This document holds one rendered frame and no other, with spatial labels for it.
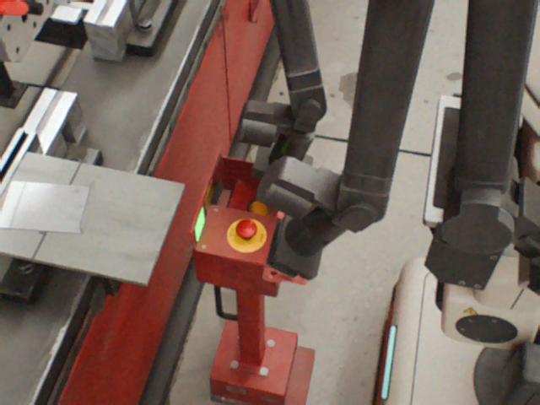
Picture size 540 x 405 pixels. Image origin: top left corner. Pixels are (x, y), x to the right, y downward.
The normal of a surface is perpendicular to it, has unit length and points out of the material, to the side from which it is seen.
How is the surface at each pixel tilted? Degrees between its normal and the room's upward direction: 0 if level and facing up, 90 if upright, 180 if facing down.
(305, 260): 27
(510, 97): 90
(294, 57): 64
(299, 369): 0
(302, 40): 71
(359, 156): 82
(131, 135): 0
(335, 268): 0
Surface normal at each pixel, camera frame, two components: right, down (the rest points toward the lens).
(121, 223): 0.00, -0.58
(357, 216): -0.22, 0.80
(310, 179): 0.37, -0.47
